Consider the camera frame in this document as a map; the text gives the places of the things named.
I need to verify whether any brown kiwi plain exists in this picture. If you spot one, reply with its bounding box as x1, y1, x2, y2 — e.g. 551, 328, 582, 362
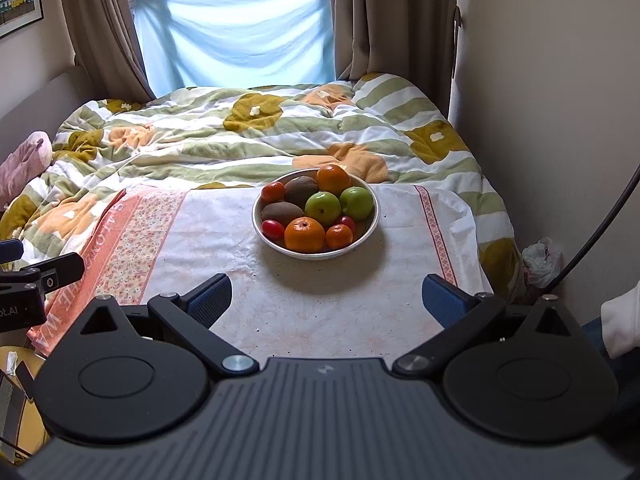
260, 202, 305, 228

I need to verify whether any green apple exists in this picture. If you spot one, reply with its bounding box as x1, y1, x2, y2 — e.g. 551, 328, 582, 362
305, 192, 342, 226
340, 186, 375, 222

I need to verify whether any brown kiwi with sticker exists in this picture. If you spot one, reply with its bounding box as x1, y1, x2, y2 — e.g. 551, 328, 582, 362
284, 176, 319, 209

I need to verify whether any red cherry tomato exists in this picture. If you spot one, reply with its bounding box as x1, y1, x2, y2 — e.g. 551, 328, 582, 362
262, 220, 285, 242
260, 181, 285, 206

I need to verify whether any white sleeve forearm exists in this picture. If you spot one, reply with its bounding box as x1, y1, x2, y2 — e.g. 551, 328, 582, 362
601, 283, 640, 359

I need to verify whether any pink pillow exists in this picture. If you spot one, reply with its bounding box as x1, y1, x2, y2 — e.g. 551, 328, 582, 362
0, 131, 53, 210

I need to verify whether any white plastic bag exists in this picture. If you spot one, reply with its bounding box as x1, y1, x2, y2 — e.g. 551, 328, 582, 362
522, 236, 562, 288

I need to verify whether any cream bowl with bear print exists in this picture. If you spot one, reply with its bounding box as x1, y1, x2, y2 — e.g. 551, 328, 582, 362
252, 164, 380, 260

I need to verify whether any large orange mandarin left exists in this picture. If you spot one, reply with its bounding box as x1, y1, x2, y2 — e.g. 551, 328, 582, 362
284, 217, 326, 254

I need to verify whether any large orange mandarin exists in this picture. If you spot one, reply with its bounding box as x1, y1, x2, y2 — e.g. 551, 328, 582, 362
314, 164, 352, 196
284, 217, 326, 254

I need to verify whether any small mandarin near bowl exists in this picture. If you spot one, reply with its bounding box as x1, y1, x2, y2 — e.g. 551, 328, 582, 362
326, 223, 354, 250

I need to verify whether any small mandarin behind centre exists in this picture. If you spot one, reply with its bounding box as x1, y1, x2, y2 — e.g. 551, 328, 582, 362
334, 216, 357, 234

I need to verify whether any green striped floral duvet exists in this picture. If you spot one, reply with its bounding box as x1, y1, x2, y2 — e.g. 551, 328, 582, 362
1, 73, 524, 298

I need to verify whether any large orange mandarin centre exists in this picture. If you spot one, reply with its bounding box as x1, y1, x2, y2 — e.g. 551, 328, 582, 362
314, 164, 352, 196

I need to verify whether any brown curtain left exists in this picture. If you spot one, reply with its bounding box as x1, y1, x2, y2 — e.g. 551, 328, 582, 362
61, 0, 154, 103

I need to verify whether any brown curtain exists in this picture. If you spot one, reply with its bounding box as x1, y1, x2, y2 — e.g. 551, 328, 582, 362
61, 0, 154, 103
330, 0, 458, 113

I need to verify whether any light blue window cloth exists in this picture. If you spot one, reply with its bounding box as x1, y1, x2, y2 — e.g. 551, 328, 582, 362
132, 0, 336, 96

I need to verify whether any brown curtain right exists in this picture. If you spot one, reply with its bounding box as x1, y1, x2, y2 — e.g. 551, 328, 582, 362
330, 0, 458, 113

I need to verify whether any black cable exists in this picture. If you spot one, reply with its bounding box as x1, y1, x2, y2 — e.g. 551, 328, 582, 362
541, 161, 640, 296

